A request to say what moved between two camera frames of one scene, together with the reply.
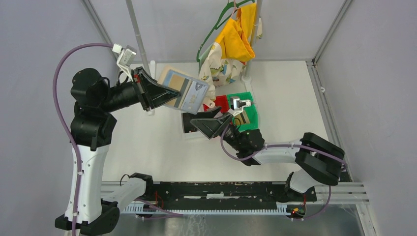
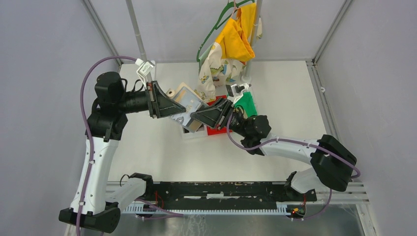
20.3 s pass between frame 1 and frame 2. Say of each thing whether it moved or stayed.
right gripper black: moved
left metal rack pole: stayed
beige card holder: moved
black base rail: stayed
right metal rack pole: stayed
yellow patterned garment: stayed
